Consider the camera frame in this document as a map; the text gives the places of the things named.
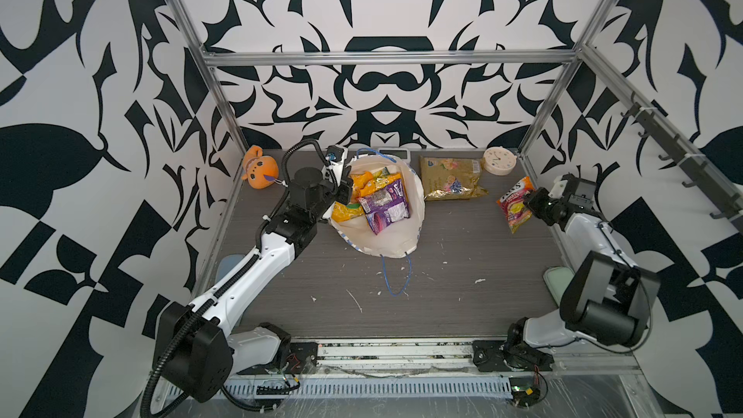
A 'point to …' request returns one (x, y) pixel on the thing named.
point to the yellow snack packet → (362, 183)
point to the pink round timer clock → (499, 161)
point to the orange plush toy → (261, 170)
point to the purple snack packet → (386, 205)
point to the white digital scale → (401, 155)
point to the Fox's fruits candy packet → (513, 205)
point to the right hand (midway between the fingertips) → (528, 192)
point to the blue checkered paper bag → (399, 238)
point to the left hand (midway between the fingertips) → (345, 162)
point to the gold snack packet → (446, 178)
